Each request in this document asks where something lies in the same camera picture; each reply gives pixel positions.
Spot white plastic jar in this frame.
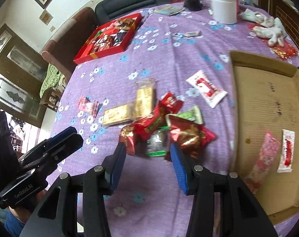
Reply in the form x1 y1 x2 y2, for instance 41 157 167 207
210 0 237 25

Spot purple floral tablecloth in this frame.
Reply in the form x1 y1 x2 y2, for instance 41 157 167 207
48 9 299 236

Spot red gold foil snack packet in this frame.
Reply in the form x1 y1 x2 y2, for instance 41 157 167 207
168 115 216 162

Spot red long snack packet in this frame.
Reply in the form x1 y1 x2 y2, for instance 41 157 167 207
134 102 167 140

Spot white red square snack packet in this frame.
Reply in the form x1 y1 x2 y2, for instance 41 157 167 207
186 70 228 109

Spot white cloth gloves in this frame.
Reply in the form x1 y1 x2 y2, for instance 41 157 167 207
241 9 287 47

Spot dark green-edged snack packet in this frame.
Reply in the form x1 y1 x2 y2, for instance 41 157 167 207
146 126 170 157

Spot yellow biscuit packet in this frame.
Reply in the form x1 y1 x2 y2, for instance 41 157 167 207
103 102 135 126
134 78 156 118

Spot brown armchair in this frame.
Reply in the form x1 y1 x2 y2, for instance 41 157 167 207
41 7 97 80

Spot red snack gift box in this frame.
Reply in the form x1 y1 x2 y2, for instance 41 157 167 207
73 13 142 65

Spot red gold paper decoration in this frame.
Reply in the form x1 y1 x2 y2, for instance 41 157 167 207
247 23 299 59

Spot white red slim snack packet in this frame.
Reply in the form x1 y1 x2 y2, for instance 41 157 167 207
277 129 295 173

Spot green white snack packet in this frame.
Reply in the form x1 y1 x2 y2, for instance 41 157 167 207
165 105 204 127

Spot green patterned cushion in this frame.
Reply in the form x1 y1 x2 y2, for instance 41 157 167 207
40 64 67 98

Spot small red candy packet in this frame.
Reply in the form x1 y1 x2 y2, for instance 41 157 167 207
160 92 184 114

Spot colourful booklet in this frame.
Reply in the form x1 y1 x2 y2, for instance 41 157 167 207
154 5 185 16

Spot keychain on table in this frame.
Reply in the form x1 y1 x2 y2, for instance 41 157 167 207
172 31 202 40

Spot pink cartoon snack packet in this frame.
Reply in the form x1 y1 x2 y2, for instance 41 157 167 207
244 130 281 194

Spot brown cardboard tray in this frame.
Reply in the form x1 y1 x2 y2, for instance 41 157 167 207
230 50 299 225

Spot black small object on table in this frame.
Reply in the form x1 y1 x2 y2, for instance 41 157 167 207
184 0 203 11

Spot pink red snack packet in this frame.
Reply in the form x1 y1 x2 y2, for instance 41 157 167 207
77 95 101 118

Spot small red gold candy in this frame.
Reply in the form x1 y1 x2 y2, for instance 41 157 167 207
119 124 140 156

